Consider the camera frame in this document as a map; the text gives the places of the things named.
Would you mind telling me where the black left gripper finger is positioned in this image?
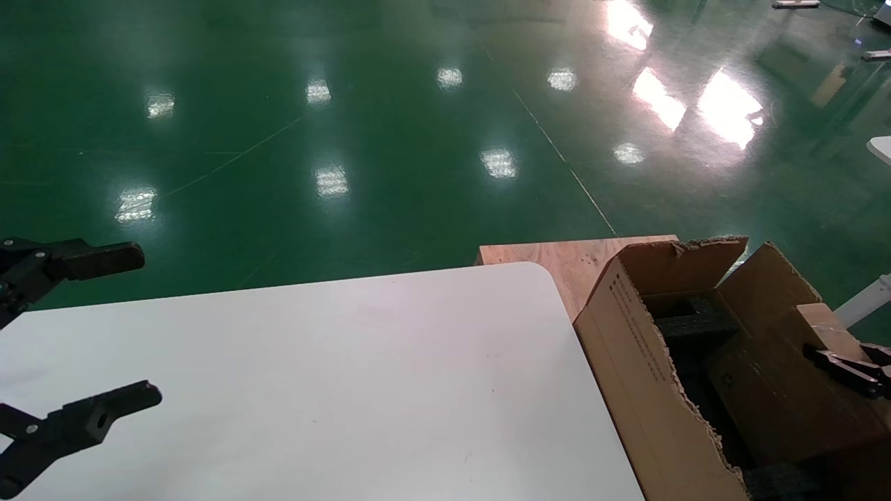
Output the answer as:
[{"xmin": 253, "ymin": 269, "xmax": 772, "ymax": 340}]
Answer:
[
  {"xmin": 0, "ymin": 238, "xmax": 146, "ymax": 331},
  {"xmin": 0, "ymin": 381, "xmax": 164, "ymax": 500}
]

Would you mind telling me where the small brown cardboard box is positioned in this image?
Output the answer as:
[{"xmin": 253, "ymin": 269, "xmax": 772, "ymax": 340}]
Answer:
[{"xmin": 709, "ymin": 303, "xmax": 891, "ymax": 466}]

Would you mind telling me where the big torn cardboard box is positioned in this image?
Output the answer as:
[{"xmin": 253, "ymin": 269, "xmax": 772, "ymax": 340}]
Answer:
[{"xmin": 572, "ymin": 237, "xmax": 891, "ymax": 501}]

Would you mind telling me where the black foam block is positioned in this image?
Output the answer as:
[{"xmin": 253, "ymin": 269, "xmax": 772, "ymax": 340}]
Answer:
[
  {"xmin": 740, "ymin": 461, "xmax": 839, "ymax": 501},
  {"xmin": 644, "ymin": 292, "xmax": 743, "ymax": 343}
]

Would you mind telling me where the wooden pallet board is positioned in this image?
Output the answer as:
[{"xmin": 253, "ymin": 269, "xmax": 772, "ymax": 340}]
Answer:
[{"xmin": 477, "ymin": 235, "xmax": 679, "ymax": 323}]

